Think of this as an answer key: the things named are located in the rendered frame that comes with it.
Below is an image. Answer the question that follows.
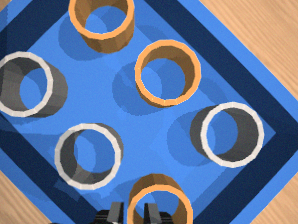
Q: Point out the bronze bushing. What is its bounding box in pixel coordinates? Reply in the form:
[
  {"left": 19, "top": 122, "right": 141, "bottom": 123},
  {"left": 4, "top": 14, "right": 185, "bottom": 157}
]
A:
[
  {"left": 127, "top": 173, "right": 193, "bottom": 224},
  {"left": 135, "top": 40, "right": 201, "bottom": 108},
  {"left": 69, "top": 0, "right": 135, "bottom": 54}
]

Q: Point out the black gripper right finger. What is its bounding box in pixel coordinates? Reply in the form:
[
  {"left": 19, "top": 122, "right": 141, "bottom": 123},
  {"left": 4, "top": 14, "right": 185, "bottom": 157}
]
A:
[{"left": 143, "top": 203, "right": 174, "bottom": 224}]

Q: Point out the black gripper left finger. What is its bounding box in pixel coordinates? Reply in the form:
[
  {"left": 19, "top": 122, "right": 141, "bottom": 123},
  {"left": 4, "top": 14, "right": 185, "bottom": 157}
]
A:
[{"left": 89, "top": 202, "right": 124, "bottom": 224}]

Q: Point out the white metal sleeve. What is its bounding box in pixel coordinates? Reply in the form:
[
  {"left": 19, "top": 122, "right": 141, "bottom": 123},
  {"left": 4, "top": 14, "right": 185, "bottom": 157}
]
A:
[
  {"left": 189, "top": 102, "right": 264, "bottom": 168},
  {"left": 0, "top": 52, "right": 68, "bottom": 118},
  {"left": 54, "top": 123, "right": 124, "bottom": 190}
]

